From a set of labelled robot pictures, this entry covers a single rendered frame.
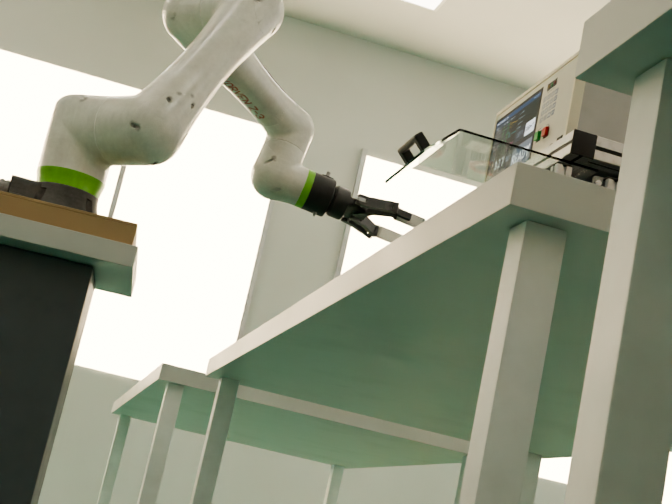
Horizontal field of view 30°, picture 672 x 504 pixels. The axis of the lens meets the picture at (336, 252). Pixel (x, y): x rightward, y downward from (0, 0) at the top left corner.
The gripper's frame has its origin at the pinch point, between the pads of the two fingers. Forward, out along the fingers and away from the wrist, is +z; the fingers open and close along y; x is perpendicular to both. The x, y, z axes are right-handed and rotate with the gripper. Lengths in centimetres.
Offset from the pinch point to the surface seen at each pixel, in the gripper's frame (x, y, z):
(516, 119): -15.6, -40.7, 5.6
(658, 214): 76, -192, -27
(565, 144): 6, -76, 5
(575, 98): -8, -70, 7
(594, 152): 7, -79, 10
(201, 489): 63, 64, -18
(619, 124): -7, -69, 17
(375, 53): -270, 386, 35
